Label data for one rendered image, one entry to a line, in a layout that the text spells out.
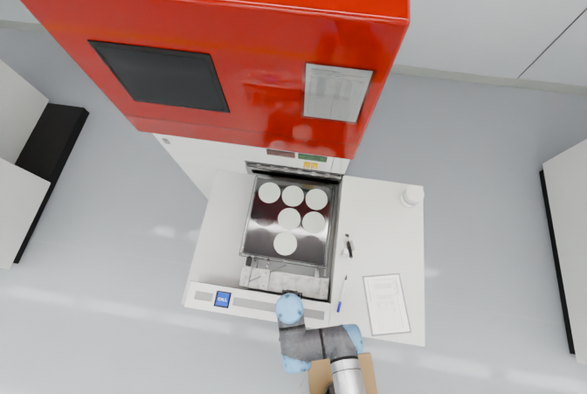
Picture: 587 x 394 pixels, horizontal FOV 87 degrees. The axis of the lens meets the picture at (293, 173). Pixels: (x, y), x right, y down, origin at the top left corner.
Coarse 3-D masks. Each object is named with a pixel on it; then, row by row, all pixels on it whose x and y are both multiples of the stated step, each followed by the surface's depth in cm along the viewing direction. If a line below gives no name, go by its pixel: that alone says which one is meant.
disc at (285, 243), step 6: (282, 234) 134; (288, 234) 134; (276, 240) 133; (282, 240) 133; (288, 240) 133; (294, 240) 133; (276, 246) 132; (282, 246) 132; (288, 246) 132; (294, 246) 132; (282, 252) 131; (288, 252) 131
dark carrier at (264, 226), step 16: (256, 192) 141; (304, 192) 141; (256, 208) 138; (272, 208) 139; (304, 208) 138; (256, 224) 136; (272, 224) 136; (256, 240) 133; (272, 240) 133; (304, 240) 133; (320, 240) 133; (272, 256) 130; (288, 256) 130; (304, 256) 130; (320, 256) 130
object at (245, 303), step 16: (192, 288) 120; (208, 288) 120; (224, 288) 120; (192, 304) 118; (208, 304) 118; (240, 304) 118; (256, 304) 118; (272, 304) 118; (304, 304) 118; (320, 304) 118; (272, 320) 116; (320, 320) 116
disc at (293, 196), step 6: (288, 186) 142; (294, 186) 142; (282, 192) 141; (288, 192) 141; (294, 192) 141; (300, 192) 141; (282, 198) 140; (288, 198) 140; (294, 198) 140; (300, 198) 140; (288, 204) 139; (294, 204) 139
